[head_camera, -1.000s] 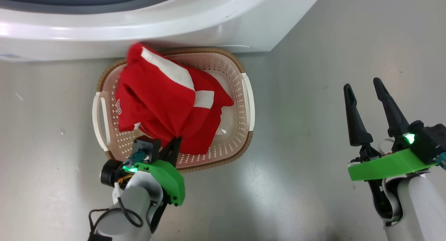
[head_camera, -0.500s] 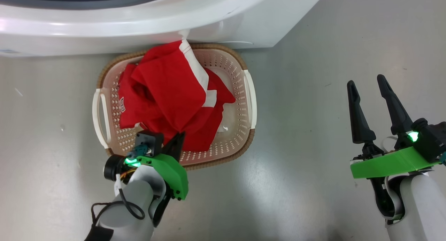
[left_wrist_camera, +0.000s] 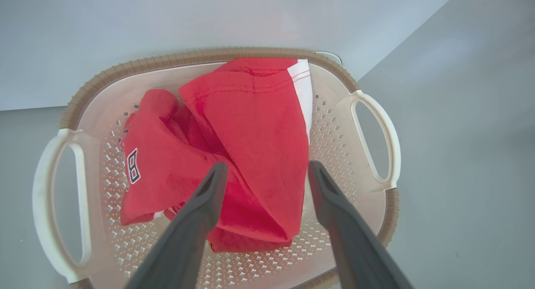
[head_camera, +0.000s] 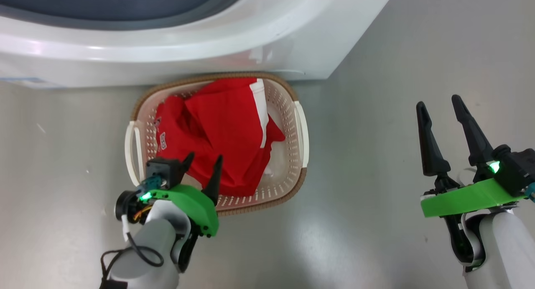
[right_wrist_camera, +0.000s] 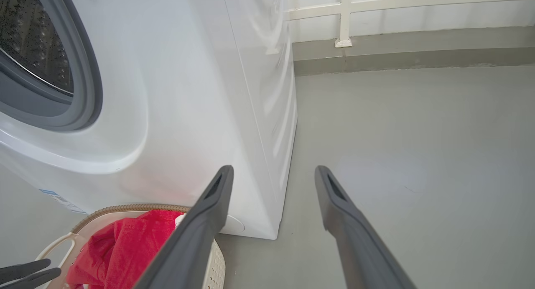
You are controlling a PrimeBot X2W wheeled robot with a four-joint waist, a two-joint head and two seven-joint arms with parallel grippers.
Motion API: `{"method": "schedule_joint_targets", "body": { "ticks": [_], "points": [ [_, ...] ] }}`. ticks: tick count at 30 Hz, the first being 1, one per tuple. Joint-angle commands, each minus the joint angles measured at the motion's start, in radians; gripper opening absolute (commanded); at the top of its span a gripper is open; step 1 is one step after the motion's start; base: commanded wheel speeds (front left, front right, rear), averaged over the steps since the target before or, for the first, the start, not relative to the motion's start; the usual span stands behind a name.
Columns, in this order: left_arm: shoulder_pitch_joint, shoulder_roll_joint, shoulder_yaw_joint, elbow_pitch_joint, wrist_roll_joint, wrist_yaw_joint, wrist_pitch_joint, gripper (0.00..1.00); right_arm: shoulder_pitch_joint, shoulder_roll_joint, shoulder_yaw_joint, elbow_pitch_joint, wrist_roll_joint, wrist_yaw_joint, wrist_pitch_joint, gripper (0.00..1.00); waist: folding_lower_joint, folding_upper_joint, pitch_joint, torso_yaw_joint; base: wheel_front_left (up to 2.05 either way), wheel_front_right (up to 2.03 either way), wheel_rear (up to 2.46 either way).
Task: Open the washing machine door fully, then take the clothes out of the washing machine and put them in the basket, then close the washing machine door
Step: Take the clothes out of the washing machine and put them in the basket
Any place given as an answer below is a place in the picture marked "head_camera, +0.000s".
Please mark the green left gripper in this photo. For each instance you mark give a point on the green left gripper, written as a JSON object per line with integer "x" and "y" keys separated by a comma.
{"x": 196, "y": 207}

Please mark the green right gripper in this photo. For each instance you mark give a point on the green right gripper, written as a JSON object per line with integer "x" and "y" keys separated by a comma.
{"x": 464, "y": 199}

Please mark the red and white garment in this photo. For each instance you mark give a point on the red and white garment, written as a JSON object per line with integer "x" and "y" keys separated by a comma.
{"x": 225, "y": 126}

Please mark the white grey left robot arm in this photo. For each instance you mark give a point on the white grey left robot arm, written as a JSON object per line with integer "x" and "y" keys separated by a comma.
{"x": 154, "y": 247}

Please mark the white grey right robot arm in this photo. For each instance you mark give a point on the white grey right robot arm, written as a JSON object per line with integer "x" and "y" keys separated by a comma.
{"x": 501, "y": 247}

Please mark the cream laundry basket brown rim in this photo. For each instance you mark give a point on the cream laundry basket brown rim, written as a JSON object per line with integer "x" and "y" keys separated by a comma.
{"x": 288, "y": 113}

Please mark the white front-load washing machine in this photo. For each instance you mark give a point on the white front-load washing machine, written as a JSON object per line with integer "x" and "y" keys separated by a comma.
{"x": 167, "y": 50}

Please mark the grey rubber door gasket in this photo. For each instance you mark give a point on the grey rubber door gasket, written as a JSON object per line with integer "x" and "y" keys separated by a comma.
{"x": 104, "y": 4}

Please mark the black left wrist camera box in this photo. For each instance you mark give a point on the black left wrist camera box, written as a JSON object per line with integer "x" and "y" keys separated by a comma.
{"x": 161, "y": 170}

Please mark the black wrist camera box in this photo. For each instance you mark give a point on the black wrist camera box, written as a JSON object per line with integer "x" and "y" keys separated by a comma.
{"x": 161, "y": 170}
{"x": 516, "y": 167}

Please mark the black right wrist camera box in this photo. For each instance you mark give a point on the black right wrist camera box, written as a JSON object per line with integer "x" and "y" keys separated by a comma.
{"x": 516, "y": 167}

